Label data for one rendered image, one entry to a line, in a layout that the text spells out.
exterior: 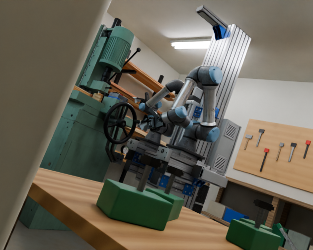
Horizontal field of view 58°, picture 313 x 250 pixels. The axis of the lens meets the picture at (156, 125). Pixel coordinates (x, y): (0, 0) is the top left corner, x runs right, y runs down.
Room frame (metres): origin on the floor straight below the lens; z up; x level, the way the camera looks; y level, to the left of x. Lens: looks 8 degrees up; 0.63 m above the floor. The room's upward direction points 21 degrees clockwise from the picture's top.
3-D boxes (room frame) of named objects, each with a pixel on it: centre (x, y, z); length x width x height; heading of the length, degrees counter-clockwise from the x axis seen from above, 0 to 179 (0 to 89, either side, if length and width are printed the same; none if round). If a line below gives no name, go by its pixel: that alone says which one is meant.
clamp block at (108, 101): (1.98, 0.32, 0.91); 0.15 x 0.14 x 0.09; 141
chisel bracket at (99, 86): (2.10, 0.50, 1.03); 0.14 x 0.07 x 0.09; 51
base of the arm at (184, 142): (2.12, -0.28, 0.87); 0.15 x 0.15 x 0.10
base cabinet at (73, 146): (2.16, 0.58, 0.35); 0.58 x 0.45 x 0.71; 51
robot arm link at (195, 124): (2.11, -0.28, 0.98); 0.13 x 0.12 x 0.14; 46
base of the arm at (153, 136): (2.54, -0.02, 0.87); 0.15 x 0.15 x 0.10
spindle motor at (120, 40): (2.08, 0.49, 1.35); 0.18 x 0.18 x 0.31
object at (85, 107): (2.05, 0.44, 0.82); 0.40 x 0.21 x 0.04; 141
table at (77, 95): (2.04, 0.39, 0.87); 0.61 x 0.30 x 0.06; 141
